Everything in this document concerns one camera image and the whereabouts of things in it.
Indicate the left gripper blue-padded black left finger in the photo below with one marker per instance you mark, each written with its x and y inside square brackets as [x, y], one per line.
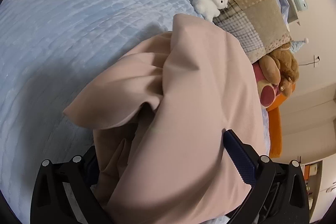
[50, 203]

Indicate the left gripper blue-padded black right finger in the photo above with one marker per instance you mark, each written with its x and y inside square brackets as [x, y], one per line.
[278, 191]

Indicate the pale pink large garment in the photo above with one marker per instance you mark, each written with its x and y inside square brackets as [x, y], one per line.
[157, 117]

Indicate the pink round plush toy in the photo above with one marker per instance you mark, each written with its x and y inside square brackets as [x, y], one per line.
[267, 92]

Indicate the brown teddy bear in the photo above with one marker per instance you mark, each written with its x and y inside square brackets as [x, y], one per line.
[280, 68]

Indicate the blue party hat toy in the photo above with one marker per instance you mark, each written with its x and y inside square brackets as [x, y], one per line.
[295, 46]

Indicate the light blue quilted bedspread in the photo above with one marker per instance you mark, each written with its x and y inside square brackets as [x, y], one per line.
[50, 50]

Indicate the white bedside shelf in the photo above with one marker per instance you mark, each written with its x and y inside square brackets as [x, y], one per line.
[292, 13]

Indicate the beige patchwork cushion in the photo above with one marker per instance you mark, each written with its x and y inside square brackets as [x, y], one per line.
[257, 24]

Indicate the wall socket with cable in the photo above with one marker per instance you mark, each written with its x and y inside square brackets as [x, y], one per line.
[314, 62]

